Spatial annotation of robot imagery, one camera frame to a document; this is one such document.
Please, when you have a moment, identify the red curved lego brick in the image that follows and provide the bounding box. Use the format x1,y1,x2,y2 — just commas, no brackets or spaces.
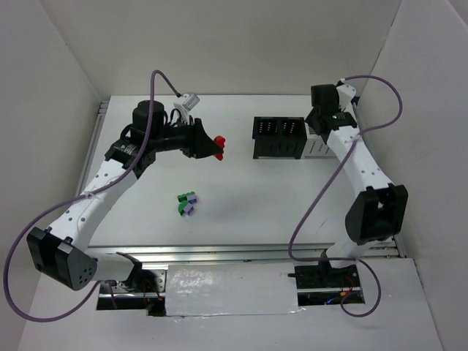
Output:
214,135,226,161

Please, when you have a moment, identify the purple lego brick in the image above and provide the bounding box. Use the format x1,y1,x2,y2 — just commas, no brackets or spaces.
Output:
184,203,195,216

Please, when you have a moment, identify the green curved lego brick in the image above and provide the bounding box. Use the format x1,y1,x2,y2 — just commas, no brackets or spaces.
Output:
178,202,187,216

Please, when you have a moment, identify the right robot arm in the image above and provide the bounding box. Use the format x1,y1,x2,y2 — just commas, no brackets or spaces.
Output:
306,83,408,269

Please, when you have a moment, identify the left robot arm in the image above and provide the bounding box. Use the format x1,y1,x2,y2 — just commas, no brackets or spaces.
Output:
26,100,225,291

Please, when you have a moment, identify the green flat lego plate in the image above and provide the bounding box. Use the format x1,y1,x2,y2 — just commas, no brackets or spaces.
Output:
177,192,196,203

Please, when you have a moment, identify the black double bin container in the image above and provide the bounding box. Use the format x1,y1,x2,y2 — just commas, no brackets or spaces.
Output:
252,116,307,159

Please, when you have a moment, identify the white double bin container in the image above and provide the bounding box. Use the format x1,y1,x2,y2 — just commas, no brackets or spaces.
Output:
301,124,336,159

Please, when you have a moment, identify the white taped cover plate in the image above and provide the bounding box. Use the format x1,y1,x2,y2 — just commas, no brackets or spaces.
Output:
165,263,299,317

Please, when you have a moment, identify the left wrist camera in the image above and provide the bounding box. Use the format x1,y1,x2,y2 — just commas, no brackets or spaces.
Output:
173,92,200,124

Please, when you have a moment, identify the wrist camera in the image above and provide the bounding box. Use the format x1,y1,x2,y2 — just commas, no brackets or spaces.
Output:
173,92,200,124
336,79,356,111

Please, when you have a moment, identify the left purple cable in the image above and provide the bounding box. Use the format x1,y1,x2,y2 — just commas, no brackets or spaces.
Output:
2,69,184,322

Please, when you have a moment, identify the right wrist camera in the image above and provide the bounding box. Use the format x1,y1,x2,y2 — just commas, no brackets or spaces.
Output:
336,79,356,111

